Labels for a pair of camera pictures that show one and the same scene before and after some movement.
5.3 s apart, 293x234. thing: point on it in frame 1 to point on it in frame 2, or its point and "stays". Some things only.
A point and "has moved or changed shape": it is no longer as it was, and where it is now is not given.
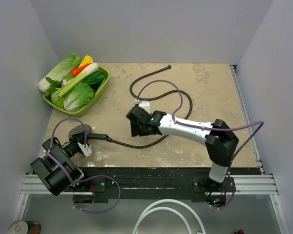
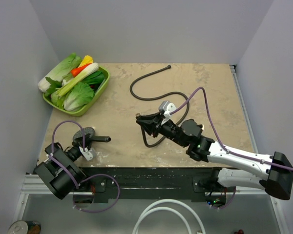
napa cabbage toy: [59, 72] stays
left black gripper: [78, 138] to [79, 142]
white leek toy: [77, 78] stays
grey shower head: [89, 133] has moved or changed shape
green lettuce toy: [74, 99] stays
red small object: [240, 231] stays
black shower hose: [134, 96] has moved or changed shape
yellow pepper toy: [87, 60] stays
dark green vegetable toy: [94, 79] stays
